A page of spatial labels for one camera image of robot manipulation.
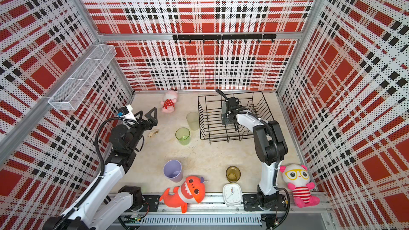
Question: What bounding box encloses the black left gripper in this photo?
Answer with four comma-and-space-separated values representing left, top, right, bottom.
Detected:
128, 108, 158, 151

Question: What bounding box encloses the bright green plastic cup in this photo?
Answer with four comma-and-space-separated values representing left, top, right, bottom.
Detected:
175, 127, 191, 145

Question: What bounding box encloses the teal textured plastic cup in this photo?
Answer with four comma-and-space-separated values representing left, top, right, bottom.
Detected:
222, 113, 238, 126

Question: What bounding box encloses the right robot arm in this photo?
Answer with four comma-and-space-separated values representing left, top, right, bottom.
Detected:
215, 89, 288, 210

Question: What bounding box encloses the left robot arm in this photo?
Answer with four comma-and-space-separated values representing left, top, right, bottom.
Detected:
43, 105, 158, 230

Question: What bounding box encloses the pink plush toy polka dress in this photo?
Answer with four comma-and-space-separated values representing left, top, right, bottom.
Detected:
161, 91, 178, 114

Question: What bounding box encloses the purple plastic cup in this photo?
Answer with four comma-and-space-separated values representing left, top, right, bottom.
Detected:
163, 160, 183, 183

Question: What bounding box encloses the olive glass cup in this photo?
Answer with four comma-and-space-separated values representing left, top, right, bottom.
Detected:
226, 166, 241, 183

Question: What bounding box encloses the red shark plush toy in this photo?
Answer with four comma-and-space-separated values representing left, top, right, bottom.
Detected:
159, 176, 206, 214

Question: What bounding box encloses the white kitchen scale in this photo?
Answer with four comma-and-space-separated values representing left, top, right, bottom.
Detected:
223, 183, 243, 207

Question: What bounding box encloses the white pink owl plush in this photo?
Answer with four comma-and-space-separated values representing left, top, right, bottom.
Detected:
280, 164, 320, 208

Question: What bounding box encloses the black wire dish rack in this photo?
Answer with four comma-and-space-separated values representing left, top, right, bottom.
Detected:
198, 92, 274, 143

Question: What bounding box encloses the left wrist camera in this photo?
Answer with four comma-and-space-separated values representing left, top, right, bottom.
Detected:
117, 104, 135, 120

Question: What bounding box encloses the black wall hook rail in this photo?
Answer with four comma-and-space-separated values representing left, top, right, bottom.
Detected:
172, 34, 277, 43

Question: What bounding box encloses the white wire mesh shelf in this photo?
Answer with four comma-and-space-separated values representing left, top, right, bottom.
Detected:
49, 44, 116, 111

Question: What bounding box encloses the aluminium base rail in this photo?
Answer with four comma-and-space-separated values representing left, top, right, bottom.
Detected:
108, 192, 333, 227

